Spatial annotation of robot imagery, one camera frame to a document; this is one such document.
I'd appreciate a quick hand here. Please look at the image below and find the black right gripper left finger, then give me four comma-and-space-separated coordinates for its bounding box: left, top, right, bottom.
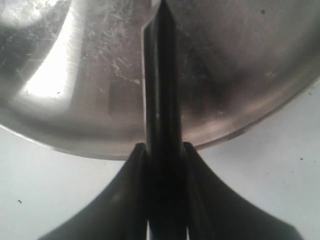
42, 143, 147, 240

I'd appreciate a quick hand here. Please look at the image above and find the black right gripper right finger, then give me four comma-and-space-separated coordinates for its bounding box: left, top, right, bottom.
183, 142, 303, 240

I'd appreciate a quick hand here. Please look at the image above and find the round stainless steel plate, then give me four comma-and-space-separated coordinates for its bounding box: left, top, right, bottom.
0, 0, 320, 160

